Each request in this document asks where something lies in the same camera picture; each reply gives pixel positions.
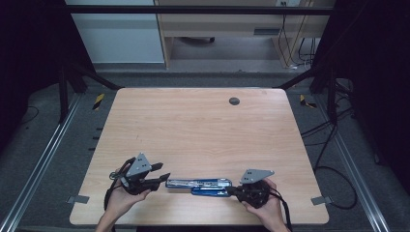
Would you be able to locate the thin black floor cable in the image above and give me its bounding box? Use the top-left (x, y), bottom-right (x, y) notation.
top-left (22, 105), bottom-right (41, 126)

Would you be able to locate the light wooden desk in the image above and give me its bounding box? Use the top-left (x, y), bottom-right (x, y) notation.
top-left (154, 0), bottom-right (335, 70)

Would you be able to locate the black hanging cable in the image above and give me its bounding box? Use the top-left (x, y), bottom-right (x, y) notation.
top-left (278, 2), bottom-right (291, 67)

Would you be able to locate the black curtain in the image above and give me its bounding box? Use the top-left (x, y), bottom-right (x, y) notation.
top-left (313, 0), bottom-right (410, 195)
top-left (0, 0), bottom-right (95, 157)

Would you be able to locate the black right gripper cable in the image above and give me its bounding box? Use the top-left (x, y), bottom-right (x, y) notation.
top-left (270, 188), bottom-right (294, 232)

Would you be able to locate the black looped floor cable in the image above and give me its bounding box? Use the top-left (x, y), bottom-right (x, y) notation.
top-left (313, 165), bottom-right (359, 211)

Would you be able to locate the blue stapler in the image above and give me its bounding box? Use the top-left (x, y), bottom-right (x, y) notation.
top-left (165, 177), bottom-right (233, 198)

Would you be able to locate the black metal frame strut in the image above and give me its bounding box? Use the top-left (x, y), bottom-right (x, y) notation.
top-left (277, 66), bottom-right (338, 126)
top-left (57, 62), bottom-right (124, 124)

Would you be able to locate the white power outlet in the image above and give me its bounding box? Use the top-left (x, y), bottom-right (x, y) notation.
top-left (276, 0), bottom-right (302, 8)

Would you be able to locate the yellow hanging cable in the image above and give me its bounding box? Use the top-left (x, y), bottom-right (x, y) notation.
top-left (283, 0), bottom-right (315, 67)

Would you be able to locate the aluminium floor rail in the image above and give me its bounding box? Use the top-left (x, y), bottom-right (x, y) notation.
top-left (0, 93), bottom-right (82, 232)
top-left (313, 95), bottom-right (392, 232)

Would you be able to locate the person's right hand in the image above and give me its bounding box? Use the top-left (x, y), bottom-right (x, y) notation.
top-left (241, 178), bottom-right (285, 227)

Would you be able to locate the white cabinet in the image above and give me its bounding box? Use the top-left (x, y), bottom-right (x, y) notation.
top-left (64, 0), bottom-right (165, 65)

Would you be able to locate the person's left hand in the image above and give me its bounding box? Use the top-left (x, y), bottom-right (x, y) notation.
top-left (107, 185), bottom-right (152, 218)

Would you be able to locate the grey metal table bracket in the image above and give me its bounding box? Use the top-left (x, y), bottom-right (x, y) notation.
top-left (310, 195), bottom-right (334, 206)
top-left (66, 194), bottom-right (91, 205)

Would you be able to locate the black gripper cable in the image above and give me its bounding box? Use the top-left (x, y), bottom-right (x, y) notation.
top-left (102, 157), bottom-right (136, 211)
top-left (270, 188), bottom-right (294, 232)

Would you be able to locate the yellow black tape strip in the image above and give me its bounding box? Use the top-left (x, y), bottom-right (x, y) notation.
top-left (299, 94), bottom-right (318, 109)
top-left (92, 93), bottom-right (106, 111)

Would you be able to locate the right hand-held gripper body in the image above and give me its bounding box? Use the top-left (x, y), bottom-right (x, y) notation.
top-left (237, 169), bottom-right (276, 209)

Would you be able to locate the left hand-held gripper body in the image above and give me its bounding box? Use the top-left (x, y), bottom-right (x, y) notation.
top-left (120, 152), bottom-right (161, 196)

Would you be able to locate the black horizontal frame bar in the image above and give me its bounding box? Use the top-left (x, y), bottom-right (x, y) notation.
top-left (64, 4), bottom-right (337, 15)

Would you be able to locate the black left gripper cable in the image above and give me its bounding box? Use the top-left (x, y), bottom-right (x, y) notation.
top-left (102, 157), bottom-right (136, 211)

